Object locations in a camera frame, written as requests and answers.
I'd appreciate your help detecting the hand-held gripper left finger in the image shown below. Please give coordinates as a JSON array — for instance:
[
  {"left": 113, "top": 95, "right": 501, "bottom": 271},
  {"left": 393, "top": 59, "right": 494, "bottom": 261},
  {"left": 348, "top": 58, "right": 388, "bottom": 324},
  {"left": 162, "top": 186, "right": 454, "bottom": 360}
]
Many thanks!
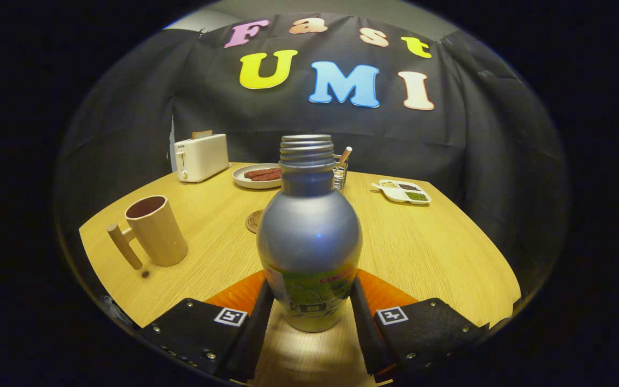
[{"left": 140, "top": 270, "right": 275, "bottom": 383}]

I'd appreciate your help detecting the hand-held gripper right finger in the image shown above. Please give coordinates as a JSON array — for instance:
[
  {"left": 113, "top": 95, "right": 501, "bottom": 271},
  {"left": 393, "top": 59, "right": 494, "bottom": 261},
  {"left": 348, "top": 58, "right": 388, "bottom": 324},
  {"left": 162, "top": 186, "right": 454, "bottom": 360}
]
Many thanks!
[{"left": 348, "top": 269, "right": 490, "bottom": 383}]

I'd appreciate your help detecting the round wooden coaster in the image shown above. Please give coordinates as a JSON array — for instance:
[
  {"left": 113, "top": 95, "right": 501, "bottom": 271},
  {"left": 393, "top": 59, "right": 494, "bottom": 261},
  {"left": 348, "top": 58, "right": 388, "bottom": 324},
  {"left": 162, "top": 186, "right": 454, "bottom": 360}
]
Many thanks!
[{"left": 245, "top": 210, "right": 265, "bottom": 234}]

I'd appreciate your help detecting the silver juice bottle green label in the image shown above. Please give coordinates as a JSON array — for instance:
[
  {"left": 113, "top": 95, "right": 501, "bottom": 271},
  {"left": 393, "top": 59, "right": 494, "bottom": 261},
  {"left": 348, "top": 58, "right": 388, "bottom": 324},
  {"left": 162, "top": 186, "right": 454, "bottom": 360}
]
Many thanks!
[{"left": 256, "top": 134, "right": 364, "bottom": 333}]

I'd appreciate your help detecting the beige cup with wooden handle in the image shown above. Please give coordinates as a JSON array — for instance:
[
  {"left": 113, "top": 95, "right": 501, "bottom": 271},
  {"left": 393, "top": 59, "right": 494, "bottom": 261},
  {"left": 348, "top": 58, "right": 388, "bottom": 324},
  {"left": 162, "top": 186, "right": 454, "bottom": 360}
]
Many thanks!
[{"left": 107, "top": 195, "right": 189, "bottom": 270}]

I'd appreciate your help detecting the wooden table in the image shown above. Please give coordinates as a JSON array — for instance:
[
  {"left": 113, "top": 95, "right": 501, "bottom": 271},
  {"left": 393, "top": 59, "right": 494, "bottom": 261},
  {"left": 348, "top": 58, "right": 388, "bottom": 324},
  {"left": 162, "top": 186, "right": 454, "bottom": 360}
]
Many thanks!
[{"left": 79, "top": 161, "right": 522, "bottom": 387}]

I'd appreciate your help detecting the white divided dish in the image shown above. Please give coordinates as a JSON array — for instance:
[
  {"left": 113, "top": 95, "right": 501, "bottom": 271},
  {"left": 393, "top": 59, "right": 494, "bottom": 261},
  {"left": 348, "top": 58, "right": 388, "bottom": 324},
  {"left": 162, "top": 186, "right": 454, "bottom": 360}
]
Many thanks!
[{"left": 371, "top": 179, "right": 432, "bottom": 205}]

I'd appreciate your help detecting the round white plate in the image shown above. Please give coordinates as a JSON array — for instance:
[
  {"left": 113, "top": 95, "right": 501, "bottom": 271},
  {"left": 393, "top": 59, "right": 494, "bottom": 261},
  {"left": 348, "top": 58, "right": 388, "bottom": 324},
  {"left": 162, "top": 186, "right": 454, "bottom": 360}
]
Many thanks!
[{"left": 232, "top": 163, "right": 283, "bottom": 190}]

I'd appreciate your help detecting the white toaster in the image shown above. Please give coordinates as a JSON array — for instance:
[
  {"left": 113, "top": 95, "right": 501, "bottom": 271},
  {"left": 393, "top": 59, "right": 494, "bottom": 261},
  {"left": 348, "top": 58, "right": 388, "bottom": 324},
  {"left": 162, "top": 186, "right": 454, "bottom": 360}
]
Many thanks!
[{"left": 174, "top": 133, "right": 231, "bottom": 183}]

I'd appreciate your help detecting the black backdrop cloth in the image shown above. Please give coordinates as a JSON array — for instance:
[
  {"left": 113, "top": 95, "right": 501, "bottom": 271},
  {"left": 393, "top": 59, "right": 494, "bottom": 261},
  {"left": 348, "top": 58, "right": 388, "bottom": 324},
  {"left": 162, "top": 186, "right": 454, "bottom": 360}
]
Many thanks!
[{"left": 54, "top": 12, "right": 568, "bottom": 280}]

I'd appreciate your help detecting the metal wire holder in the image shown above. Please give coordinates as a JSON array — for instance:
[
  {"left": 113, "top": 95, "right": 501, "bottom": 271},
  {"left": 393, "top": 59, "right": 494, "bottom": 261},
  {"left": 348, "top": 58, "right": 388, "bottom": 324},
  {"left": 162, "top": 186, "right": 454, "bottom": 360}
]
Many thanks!
[{"left": 333, "top": 154, "right": 349, "bottom": 190}]

